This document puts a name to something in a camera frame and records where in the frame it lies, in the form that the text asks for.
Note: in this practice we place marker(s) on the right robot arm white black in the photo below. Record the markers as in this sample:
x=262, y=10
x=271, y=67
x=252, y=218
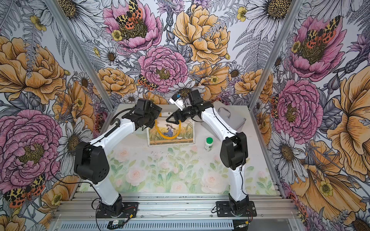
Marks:
x=234, y=148

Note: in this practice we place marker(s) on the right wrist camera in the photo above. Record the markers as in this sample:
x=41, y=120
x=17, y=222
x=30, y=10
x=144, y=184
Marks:
x=177, y=100

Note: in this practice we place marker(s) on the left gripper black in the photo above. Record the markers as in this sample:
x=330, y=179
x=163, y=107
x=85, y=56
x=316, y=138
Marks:
x=156, y=112

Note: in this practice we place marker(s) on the white bottle green cap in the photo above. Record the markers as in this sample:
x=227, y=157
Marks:
x=209, y=143

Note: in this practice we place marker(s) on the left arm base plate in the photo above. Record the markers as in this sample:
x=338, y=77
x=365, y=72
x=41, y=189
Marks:
x=120, y=210

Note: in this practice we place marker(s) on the silver aluminium case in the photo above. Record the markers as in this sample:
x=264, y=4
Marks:
x=232, y=117

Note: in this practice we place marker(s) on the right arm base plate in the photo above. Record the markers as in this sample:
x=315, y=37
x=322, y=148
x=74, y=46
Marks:
x=226, y=209

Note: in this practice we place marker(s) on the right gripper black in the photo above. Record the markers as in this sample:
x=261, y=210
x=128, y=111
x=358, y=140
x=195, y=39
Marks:
x=175, y=115

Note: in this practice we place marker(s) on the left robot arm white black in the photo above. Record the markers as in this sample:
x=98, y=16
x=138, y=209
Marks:
x=91, y=162

